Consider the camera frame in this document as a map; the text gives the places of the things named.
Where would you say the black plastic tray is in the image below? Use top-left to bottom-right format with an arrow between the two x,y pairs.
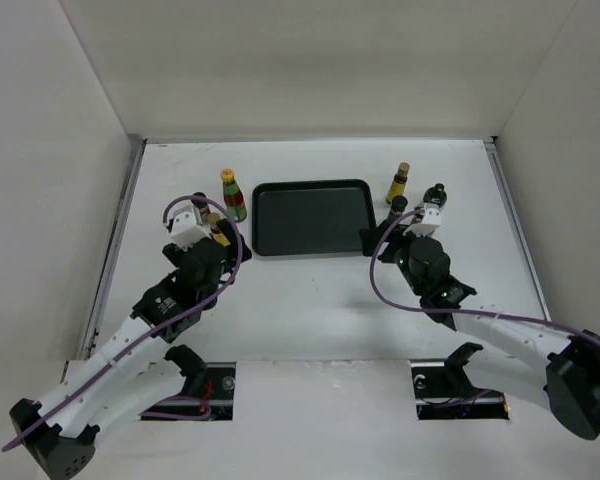
251,179 -> 376,257

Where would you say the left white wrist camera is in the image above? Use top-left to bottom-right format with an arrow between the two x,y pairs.
170,204 -> 208,251

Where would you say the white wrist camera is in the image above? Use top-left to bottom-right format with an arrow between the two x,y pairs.
407,203 -> 442,238
170,204 -> 208,251

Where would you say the black label spice jar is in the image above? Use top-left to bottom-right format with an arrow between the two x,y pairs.
386,195 -> 408,223

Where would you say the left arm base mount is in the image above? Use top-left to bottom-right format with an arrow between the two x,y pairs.
140,345 -> 237,421

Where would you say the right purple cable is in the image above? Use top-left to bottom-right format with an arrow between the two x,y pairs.
369,209 -> 600,362

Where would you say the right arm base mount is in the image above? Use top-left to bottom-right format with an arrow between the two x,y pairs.
410,342 -> 509,421

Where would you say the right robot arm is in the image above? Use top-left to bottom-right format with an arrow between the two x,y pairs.
360,223 -> 600,440

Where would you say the white pepper grinder jar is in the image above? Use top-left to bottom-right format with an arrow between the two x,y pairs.
418,183 -> 448,219

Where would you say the green label sauce bottle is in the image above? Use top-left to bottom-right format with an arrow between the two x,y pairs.
220,168 -> 247,222

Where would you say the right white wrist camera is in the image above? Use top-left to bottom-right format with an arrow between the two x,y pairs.
407,203 -> 442,238

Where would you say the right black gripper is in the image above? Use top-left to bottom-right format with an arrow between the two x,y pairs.
359,220 -> 430,297

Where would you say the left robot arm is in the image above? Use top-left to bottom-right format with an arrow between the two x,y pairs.
9,220 -> 252,479

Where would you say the yellow label oil bottle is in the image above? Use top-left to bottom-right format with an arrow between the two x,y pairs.
207,213 -> 230,247
385,162 -> 410,205

